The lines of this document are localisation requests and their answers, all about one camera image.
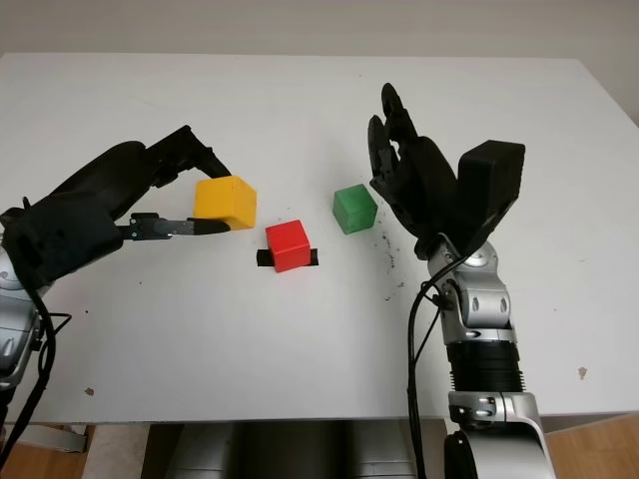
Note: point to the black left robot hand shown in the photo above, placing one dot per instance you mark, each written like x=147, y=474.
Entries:
x=110, y=174

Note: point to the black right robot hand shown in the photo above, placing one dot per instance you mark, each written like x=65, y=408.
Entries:
x=429, y=189

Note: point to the green wooden block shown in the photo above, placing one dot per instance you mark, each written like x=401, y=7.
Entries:
x=354, y=207

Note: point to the yellow wooden block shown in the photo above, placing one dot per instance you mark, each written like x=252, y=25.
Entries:
x=224, y=199

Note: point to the red wooden block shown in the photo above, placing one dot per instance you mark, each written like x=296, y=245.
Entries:
x=289, y=244

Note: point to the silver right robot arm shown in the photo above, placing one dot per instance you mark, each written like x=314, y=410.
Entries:
x=484, y=304

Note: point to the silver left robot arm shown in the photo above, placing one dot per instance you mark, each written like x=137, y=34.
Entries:
x=17, y=324

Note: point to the black tape strip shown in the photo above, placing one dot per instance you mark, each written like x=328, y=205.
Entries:
x=263, y=258

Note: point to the grey robot lower body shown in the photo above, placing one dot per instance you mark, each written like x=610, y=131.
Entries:
x=279, y=454

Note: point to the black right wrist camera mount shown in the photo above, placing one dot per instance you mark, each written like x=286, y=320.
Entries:
x=491, y=184

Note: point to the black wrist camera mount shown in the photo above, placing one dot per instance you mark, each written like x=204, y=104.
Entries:
x=491, y=184
x=60, y=239

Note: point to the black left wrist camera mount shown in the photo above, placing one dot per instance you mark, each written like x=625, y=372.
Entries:
x=60, y=239

